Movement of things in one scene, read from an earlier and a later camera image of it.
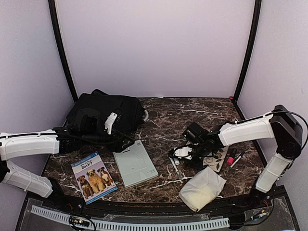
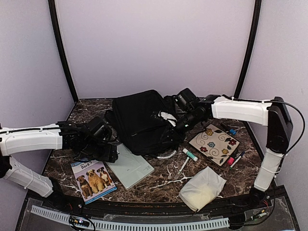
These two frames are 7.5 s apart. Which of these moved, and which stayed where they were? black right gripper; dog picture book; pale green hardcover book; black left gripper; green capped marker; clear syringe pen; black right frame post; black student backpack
Moved: black left gripper; black student backpack; black right gripper; pale green hardcover book; clear syringe pen
Stayed: green capped marker; dog picture book; black right frame post
